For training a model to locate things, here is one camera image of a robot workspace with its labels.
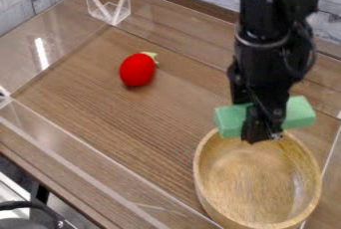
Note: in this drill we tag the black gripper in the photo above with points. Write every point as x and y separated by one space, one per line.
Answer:
268 66

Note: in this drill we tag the green rectangular block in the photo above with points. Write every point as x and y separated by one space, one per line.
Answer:
231 117

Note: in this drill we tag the light wooden bowl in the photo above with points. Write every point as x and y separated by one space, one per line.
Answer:
256 186

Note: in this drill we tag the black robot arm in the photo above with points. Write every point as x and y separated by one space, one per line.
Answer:
271 18

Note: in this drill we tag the red plush strawberry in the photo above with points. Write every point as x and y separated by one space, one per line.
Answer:
138 69

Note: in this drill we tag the clear acrylic tray wall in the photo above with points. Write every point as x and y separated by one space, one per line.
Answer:
112 194

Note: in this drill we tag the clear acrylic corner bracket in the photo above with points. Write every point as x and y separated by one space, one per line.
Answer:
113 13

